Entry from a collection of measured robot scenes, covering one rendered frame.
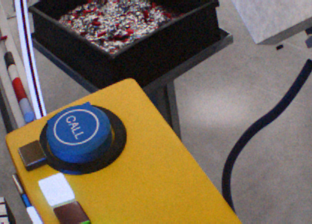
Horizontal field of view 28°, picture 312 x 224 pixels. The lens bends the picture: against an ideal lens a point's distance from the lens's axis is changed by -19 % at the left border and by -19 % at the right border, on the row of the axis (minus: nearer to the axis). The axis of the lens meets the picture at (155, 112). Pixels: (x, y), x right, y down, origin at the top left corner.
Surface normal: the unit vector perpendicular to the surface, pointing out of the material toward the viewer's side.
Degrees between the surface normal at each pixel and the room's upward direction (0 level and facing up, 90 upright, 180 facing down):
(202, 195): 0
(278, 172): 0
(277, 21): 55
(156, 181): 0
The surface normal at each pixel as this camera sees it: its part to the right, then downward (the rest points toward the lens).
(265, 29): -0.46, 0.11
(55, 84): -0.12, -0.73
